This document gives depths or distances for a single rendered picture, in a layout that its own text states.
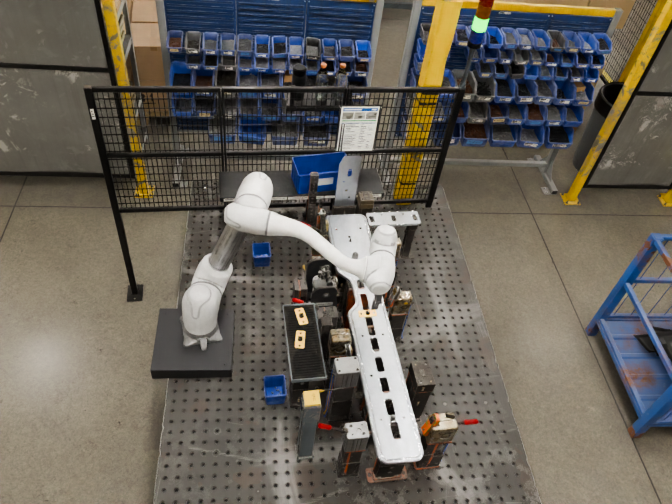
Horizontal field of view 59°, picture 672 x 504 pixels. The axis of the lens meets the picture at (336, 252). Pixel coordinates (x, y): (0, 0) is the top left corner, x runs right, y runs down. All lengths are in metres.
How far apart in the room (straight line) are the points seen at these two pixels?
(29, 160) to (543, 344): 3.84
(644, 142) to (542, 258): 1.25
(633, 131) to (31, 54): 4.28
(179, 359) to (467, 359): 1.41
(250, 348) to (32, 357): 1.53
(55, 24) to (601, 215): 4.27
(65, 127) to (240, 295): 2.01
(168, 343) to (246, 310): 0.44
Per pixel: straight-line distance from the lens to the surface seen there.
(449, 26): 3.15
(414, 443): 2.47
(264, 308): 3.12
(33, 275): 4.44
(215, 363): 2.86
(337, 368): 2.45
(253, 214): 2.37
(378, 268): 2.26
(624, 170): 5.45
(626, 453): 4.06
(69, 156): 4.78
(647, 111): 5.12
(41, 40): 4.26
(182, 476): 2.70
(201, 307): 2.76
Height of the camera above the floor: 3.17
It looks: 47 degrees down
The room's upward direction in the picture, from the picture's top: 8 degrees clockwise
